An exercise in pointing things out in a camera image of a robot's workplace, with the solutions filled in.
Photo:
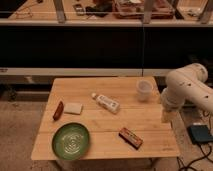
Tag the black phone on shelf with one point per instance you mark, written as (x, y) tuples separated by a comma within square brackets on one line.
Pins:
[(79, 9)]

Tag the red tray on shelf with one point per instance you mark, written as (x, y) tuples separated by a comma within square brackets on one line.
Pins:
[(135, 9)]

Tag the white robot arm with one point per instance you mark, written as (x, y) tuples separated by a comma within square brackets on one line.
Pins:
[(186, 83)]

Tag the dark blue box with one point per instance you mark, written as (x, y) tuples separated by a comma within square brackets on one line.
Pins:
[(199, 134)]

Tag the wooden table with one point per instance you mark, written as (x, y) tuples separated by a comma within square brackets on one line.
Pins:
[(142, 118)]

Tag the green bowl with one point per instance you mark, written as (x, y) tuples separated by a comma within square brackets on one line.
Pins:
[(71, 141)]

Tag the white plastic cup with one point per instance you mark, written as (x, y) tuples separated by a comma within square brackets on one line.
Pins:
[(144, 89)]

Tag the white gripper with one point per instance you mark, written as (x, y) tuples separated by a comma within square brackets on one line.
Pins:
[(168, 114)]

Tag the white sponge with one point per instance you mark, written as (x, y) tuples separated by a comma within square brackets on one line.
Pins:
[(73, 108)]

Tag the brown rectangular block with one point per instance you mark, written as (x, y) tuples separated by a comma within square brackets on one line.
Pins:
[(131, 138)]

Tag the white tube bottle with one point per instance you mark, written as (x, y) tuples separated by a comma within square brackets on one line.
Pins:
[(107, 103)]

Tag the red pepper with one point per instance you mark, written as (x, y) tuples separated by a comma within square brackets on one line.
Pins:
[(58, 111)]

